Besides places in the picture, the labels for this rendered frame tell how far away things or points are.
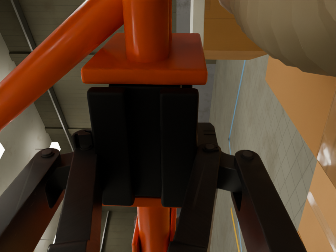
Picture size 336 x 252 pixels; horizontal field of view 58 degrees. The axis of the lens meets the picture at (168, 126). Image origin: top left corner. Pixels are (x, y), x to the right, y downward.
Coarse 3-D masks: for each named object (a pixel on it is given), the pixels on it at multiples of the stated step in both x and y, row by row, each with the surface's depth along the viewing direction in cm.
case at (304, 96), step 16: (272, 64) 37; (272, 80) 37; (288, 80) 31; (304, 80) 27; (320, 80) 24; (288, 96) 31; (304, 96) 27; (320, 96) 24; (288, 112) 31; (304, 112) 27; (320, 112) 24; (304, 128) 27; (320, 128) 24; (320, 144) 24; (320, 160) 24
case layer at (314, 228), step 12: (312, 180) 119; (324, 180) 109; (312, 192) 118; (324, 192) 108; (312, 204) 118; (324, 204) 108; (312, 216) 118; (324, 216) 108; (300, 228) 129; (312, 228) 118; (324, 228) 108; (312, 240) 117; (324, 240) 108
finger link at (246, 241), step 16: (240, 160) 14; (256, 160) 14; (240, 176) 14; (256, 176) 13; (256, 192) 12; (272, 192) 12; (240, 208) 14; (256, 208) 12; (272, 208) 12; (240, 224) 14; (256, 224) 11; (272, 224) 11; (288, 224) 11; (256, 240) 11; (272, 240) 10; (288, 240) 10
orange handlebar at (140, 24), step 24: (144, 0) 13; (168, 0) 14; (144, 24) 14; (168, 24) 15; (144, 48) 14; (168, 48) 15; (144, 216) 20; (168, 216) 20; (144, 240) 21; (168, 240) 21
